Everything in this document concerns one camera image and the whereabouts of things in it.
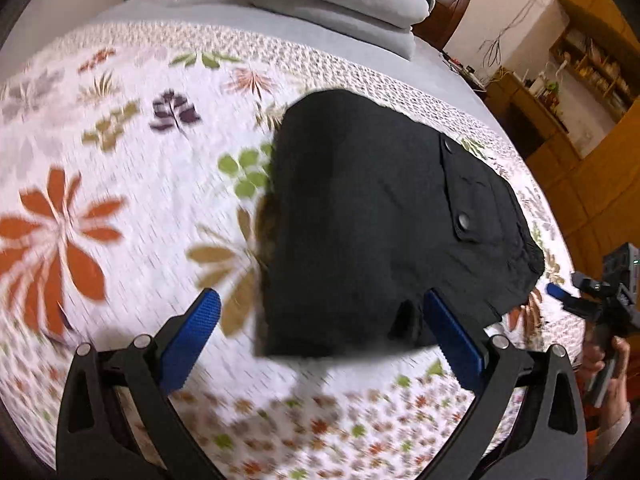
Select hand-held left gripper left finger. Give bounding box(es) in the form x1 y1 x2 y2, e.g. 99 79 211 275
55 287 226 480

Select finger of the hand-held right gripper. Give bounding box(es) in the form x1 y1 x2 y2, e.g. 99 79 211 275
571 272 608 296
546 282 603 318

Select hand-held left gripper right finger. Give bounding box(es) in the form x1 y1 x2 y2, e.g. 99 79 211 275
415 287 588 480

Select black pants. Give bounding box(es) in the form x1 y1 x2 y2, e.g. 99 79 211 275
252 87 546 361

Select person's right forearm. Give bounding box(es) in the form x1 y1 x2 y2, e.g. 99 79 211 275
582 400 640 471

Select person's right hand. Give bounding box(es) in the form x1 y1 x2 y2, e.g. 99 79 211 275
577 337 633 411

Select wooden wardrobe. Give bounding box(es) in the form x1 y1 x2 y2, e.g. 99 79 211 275
525 105 640 281

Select light wooden desk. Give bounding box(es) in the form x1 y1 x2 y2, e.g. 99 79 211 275
485 67 586 161

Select white floral bedspread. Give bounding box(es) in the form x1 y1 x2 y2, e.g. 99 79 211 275
0 20 588 480

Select row of shelf items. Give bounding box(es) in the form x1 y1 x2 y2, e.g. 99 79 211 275
560 30 633 106

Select white power strip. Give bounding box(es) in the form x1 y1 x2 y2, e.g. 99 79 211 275
440 50 488 88

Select dark wooden headboard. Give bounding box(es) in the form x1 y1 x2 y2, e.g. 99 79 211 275
410 0 471 53

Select grey bed sheet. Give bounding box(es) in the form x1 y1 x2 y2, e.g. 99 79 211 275
0 0 506 126

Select thin wall cables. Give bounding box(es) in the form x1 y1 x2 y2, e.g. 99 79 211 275
477 0 556 68

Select wooden wall shelf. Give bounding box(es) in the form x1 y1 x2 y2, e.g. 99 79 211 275
550 0 640 126

